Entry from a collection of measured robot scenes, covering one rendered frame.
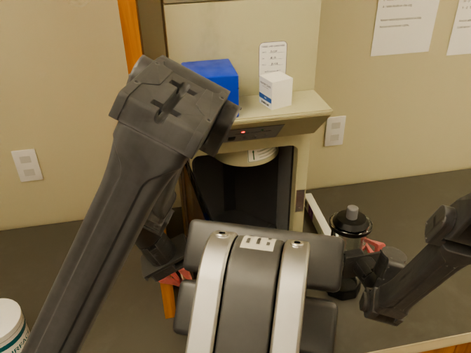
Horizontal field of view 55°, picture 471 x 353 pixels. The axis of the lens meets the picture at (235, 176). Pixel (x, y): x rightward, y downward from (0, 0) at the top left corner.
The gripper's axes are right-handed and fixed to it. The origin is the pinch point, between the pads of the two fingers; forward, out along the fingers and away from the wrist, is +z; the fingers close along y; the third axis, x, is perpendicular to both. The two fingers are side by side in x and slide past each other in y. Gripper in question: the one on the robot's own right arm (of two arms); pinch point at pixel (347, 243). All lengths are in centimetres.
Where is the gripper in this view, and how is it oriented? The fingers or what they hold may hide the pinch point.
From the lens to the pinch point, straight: 123.5
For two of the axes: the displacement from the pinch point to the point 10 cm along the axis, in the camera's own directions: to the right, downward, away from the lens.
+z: -2.1, -4.7, 8.6
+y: -9.8, 1.2, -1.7
